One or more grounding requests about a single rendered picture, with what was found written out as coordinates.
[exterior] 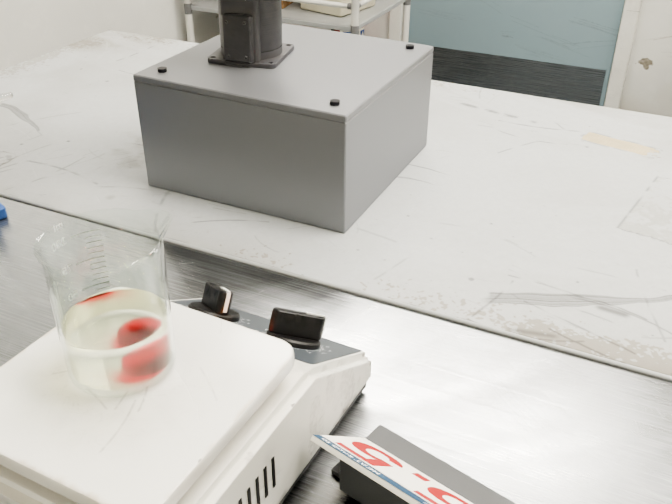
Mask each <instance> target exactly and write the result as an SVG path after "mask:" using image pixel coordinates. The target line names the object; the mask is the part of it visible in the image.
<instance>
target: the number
mask: <svg viewBox="0 0 672 504"><path fill-rule="evenodd" d="M325 438H327V439H329V440H330V441H332V442H333V443H335V444H337V445H338V446H340V447H341V448H343V449H345V450H346V451H348V452H349V453H351V454H352V455H354V456H356V457H357V458H359V459H360V460H362V461H364V462H365V463H367V464H368V465H370V466H372V467H373V468H375V469H376V470H378V471H380V472H381V473H383V474H384V475H386V476H388V477H389V478H391V479H392V480H394V481H396V482H397V483H399V484H400V485H402V486H404V487H405V488H407V489H408V490H410V491H412V492H413V493H415V494H416V495H418V496H420V497H421V498H423V499H424V500H426V501H427V502H429V503H431V504H470V503H468V502H466V501H465V500H463V499H461V498H460V497H458V496H456V495H455V494H453V493H451V492H450V491H448V490H447V489H445V488H443V487H442V486H440V485H438V484H437V483H435V482H433V481H432V480H430V479H428V478H427V477H425V476H423V475H422V474H420V473H419V472H417V471H415V470H414V469H412V468H410V467H409V466H407V465H405V464H404V463H402V462H400V461H399V460H397V459H395V458H394V457H392V456H390V455H389V454H387V453H386V452H384V451H382V450H381V449H379V448H377V447H376V446H374V445H372V444H371V443H369V442H367V441H366V440H364V439H351V438H335V437H325Z"/></svg>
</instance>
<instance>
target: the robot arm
mask: <svg viewBox="0 0 672 504"><path fill-rule="evenodd" d="M218 14H219V29H220V44H221V47H220V48H218V49H217V50H216V51H215V52H213V53H212V54H211V55H209V56H208V62H209V63H215V64H225V65H235V66H245V67H255V68H265V69H274V68H276V67H277V66H278V65H279V64H280V63H281V62H282V61H283V60H284V59H285V58H286V57H287V56H288V55H289V54H290V53H291V52H292V51H293V50H294V45H293V44H289V43H282V6H281V0H218Z"/></svg>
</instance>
